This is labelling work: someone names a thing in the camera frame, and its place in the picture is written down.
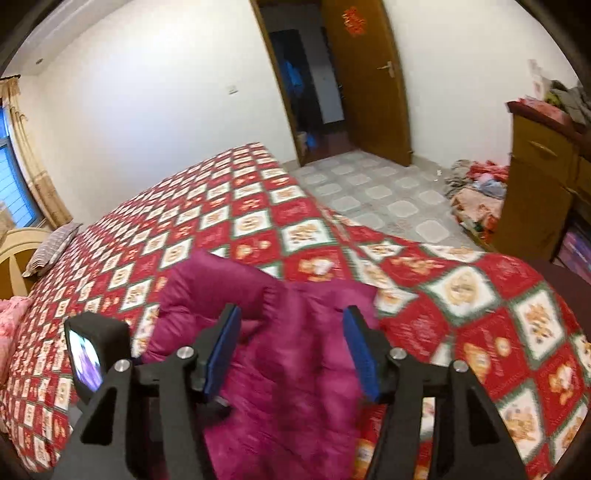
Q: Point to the purple box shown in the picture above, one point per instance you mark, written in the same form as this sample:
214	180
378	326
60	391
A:
577	251

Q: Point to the beige wooden headboard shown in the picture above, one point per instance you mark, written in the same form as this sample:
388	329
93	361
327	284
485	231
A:
18	254

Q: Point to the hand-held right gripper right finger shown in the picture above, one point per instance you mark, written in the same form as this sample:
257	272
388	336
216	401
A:
362	355

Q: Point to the beige patterned curtain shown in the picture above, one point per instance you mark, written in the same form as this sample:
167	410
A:
41	184

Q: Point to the brown wooden door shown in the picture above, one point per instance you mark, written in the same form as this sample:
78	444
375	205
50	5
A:
369	101

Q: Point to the pile of clothes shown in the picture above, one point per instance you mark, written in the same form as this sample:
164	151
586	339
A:
478	194

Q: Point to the grey pillow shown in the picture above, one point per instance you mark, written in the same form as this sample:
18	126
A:
53	249

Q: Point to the brown wooden cabinet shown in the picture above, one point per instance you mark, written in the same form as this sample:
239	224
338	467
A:
535	198

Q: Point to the magenta padded jacket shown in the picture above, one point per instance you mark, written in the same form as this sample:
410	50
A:
286	350

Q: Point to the red paper door decoration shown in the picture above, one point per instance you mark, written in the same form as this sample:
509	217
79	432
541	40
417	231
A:
353	21

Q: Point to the window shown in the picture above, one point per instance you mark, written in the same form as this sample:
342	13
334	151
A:
14	184

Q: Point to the red checked printed bedspread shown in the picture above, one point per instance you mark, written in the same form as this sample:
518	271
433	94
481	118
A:
461	323

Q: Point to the heap of cloths and boxes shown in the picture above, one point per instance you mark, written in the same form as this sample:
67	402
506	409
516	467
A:
563	101

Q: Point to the pink floral quilt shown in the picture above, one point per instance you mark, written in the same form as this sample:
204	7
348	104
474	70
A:
11	332

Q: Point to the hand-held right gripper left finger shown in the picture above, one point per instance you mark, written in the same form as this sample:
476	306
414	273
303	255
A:
224	355

